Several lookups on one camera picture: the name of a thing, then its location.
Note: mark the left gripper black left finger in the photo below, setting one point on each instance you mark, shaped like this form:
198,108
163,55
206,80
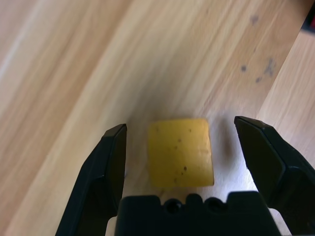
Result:
98,186

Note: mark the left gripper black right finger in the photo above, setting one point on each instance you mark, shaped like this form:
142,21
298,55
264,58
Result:
283,177

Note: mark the yellow wooden block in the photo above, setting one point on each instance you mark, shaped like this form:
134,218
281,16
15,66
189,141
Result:
179,152

